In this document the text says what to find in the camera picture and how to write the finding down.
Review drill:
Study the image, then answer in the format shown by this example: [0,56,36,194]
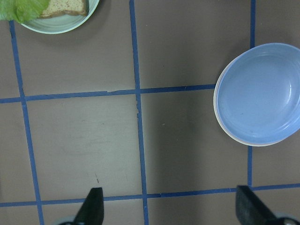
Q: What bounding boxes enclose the cream plate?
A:
[213,55,288,147]

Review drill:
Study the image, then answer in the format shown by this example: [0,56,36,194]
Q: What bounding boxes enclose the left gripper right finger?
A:
[235,186,285,225]

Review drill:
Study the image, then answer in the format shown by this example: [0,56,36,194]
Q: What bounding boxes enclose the bread slice on plate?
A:
[39,0,89,19]

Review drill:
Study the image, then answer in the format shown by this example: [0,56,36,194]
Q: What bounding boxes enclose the green plate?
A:
[21,0,99,35]

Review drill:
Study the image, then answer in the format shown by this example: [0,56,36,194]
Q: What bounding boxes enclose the blue plate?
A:
[218,43,300,143]

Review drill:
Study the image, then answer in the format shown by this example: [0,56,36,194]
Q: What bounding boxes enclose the lettuce leaf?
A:
[0,0,49,23]

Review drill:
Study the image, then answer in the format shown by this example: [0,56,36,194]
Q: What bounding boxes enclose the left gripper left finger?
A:
[72,187,104,225]

